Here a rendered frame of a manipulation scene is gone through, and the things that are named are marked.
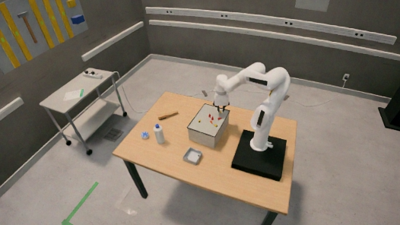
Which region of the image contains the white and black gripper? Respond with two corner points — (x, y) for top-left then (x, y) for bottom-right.
(212, 92), (230, 111)

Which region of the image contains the white bottle with blue cap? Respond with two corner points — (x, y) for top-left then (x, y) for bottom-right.
(154, 124), (165, 144)

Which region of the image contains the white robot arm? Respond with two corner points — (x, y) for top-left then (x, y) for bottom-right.
(214, 62), (290, 151)

